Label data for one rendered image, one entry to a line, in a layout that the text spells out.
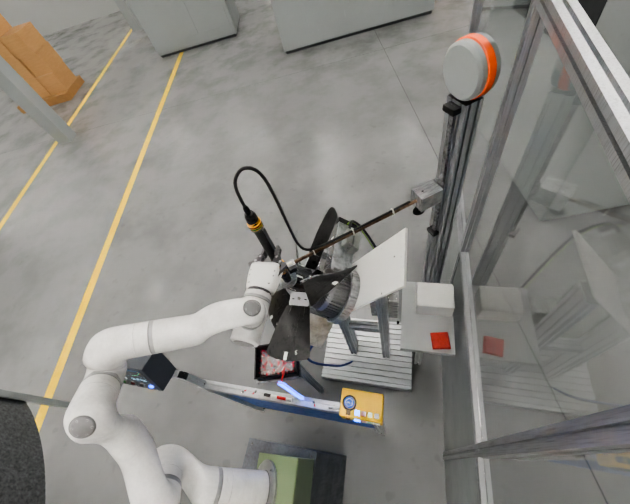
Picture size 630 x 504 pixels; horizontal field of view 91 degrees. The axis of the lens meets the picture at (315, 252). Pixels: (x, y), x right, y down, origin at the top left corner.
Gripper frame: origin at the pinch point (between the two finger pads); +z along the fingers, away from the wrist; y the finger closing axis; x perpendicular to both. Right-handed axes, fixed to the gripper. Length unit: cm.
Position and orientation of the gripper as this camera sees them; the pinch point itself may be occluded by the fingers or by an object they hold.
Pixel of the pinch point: (271, 251)
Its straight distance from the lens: 105.3
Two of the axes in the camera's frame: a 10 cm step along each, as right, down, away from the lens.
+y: 9.6, 0.3, -2.8
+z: 1.8, -8.3, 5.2
